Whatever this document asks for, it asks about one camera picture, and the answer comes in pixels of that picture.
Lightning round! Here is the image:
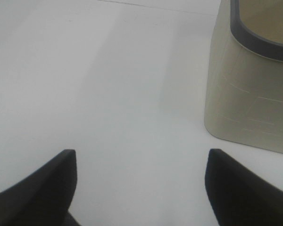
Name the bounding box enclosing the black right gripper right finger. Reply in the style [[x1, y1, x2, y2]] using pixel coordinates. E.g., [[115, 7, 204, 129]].
[[205, 149, 283, 226]]

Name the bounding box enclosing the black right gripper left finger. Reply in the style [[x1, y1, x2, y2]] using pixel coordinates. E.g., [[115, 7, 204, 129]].
[[0, 150, 77, 226]]

